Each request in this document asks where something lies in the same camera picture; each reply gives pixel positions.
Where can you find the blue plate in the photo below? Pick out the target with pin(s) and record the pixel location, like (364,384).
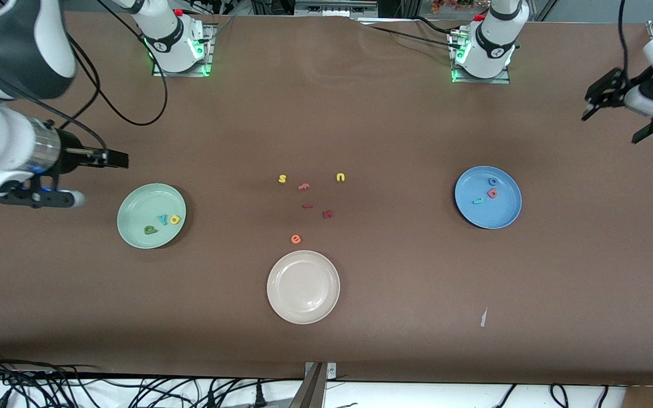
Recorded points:
(502,212)

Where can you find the brown support beam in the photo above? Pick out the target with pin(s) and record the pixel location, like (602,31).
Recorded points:
(309,396)

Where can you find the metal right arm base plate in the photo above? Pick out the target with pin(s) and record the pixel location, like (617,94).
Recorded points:
(208,54)

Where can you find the small metal table bracket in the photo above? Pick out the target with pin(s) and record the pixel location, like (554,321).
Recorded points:
(331,371)

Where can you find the white tape scrap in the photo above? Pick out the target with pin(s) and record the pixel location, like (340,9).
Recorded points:
(483,317)

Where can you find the green letter g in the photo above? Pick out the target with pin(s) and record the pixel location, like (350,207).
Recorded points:
(149,231)

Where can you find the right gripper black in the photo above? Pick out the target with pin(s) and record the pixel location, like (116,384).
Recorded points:
(69,157)

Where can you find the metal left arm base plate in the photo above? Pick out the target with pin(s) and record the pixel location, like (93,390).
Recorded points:
(502,79)

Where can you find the brown table cover sheet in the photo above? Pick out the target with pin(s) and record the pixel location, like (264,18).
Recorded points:
(326,113)

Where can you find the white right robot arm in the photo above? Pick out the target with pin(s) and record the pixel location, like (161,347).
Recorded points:
(15,45)

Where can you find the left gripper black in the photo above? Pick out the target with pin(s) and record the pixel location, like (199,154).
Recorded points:
(615,90)

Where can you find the green plate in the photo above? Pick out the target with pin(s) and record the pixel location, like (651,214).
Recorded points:
(139,209)

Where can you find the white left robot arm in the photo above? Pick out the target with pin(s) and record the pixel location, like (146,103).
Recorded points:
(494,39)

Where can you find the beige plate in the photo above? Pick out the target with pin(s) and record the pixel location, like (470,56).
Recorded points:
(303,287)

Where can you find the orange artificial flowers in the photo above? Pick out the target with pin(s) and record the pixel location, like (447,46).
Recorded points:
(451,4)

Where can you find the black power plug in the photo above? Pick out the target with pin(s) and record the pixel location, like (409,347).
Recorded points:
(259,395)

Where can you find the grey equipment box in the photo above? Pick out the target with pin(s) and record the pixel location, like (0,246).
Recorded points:
(332,7)

